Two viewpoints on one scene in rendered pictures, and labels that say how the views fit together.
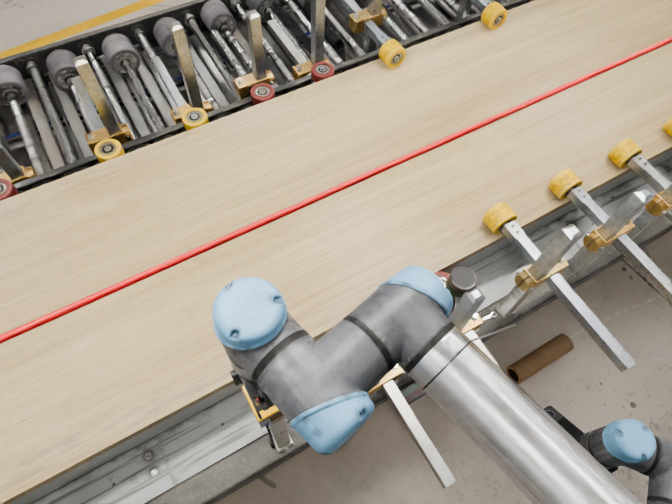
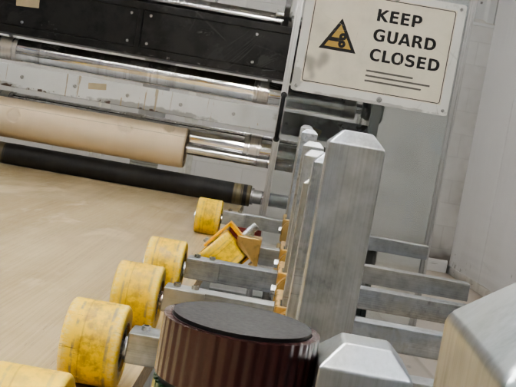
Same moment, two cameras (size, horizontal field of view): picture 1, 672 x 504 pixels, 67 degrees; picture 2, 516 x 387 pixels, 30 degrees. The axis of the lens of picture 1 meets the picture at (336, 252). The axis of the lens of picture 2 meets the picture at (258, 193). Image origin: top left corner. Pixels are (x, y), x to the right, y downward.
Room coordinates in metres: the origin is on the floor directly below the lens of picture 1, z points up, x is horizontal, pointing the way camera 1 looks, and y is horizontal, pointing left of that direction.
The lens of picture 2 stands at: (0.33, 0.00, 1.18)
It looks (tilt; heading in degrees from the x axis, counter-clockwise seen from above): 4 degrees down; 306
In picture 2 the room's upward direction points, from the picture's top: 10 degrees clockwise
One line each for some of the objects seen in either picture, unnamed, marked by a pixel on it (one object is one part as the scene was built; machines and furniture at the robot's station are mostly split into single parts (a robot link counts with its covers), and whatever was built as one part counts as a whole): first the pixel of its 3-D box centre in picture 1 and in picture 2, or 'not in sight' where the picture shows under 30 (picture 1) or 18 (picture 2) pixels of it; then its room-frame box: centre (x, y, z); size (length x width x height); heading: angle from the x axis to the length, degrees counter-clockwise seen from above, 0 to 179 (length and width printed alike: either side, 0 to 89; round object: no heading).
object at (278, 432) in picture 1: (276, 425); not in sight; (0.21, 0.10, 0.93); 0.05 x 0.05 x 0.45; 34
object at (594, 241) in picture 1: (607, 233); not in sight; (0.79, -0.75, 0.95); 0.13 x 0.06 x 0.05; 124
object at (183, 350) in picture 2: (462, 279); (237, 351); (0.53, -0.30, 1.09); 0.06 x 0.06 x 0.02
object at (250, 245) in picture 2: not in sight; (231, 246); (1.31, -1.33, 0.95); 0.10 x 0.04 x 0.10; 34
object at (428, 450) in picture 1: (399, 404); not in sight; (0.30, -0.20, 0.80); 0.43 x 0.03 x 0.04; 34
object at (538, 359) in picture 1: (540, 358); not in sight; (0.73, -0.91, 0.04); 0.30 x 0.08 x 0.08; 124
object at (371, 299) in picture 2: not in sight; (329, 289); (1.04, -1.21, 0.95); 0.50 x 0.04 x 0.04; 34
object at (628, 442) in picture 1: (622, 443); not in sight; (0.19, -0.58, 1.13); 0.09 x 0.08 x 0.11; 72
